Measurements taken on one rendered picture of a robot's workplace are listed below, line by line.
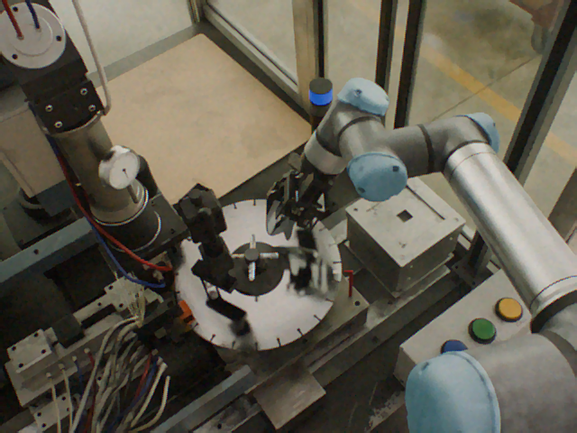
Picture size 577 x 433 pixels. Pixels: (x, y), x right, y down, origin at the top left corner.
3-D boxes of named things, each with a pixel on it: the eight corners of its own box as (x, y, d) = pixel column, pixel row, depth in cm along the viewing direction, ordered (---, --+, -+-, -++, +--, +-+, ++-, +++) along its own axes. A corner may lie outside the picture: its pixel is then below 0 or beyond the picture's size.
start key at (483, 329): (480, 318, 104) (482, 314, 102) (497, 335, 102) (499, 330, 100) (465, 331, 103) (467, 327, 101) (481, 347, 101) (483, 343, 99)
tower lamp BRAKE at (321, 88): (323, 86, 108) (323, 74, 106) (337, 98, 106) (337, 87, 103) (305, 96, 107) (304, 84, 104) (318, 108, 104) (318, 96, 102)
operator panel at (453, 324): (489, 298, 121) (506, 264, 109) (527, 336, 116) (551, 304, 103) (391, 373, 113) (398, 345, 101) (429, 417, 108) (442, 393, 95)
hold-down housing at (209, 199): (228, 248, 94) (206, 173, 78) (239, 269, 92) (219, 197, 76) (199, 261, 93) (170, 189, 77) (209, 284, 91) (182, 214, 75)
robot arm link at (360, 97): (358, 101, 79) (343, 67, 84) (322, 156, 86) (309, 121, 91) (401, 114, 82) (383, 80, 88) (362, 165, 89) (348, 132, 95)
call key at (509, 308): (507, 299, 106) (509, 294, 104) (523, 314, 104) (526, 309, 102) (491, 310, 105) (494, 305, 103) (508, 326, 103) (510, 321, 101)
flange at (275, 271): (267, 303, 102) (265, 297, 100) (215, 280, 105) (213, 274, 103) (293, 255, 107) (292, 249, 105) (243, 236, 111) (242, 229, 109)
